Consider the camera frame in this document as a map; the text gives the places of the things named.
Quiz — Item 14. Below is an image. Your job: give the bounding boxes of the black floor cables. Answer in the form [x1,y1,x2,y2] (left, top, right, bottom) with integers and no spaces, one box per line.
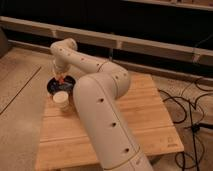
[157,76,213,171]

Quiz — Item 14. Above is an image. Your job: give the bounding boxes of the wooden cutting board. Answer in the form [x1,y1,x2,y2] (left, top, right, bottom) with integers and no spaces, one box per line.
[35,73,184,171]

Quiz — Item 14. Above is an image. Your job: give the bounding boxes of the long wooden rail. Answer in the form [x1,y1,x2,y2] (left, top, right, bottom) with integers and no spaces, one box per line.
[0,16,213,66]

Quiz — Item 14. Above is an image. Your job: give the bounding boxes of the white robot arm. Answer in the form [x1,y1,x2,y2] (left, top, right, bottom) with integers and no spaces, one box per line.
[50,38,154,171]

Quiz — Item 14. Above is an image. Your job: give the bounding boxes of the white lidded jar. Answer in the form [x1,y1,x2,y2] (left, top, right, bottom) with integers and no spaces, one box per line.
[53,91,70,112]

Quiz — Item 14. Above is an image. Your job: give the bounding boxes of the dark ceramic bowl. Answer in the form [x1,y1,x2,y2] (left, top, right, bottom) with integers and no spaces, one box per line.
[47,76,76,95]

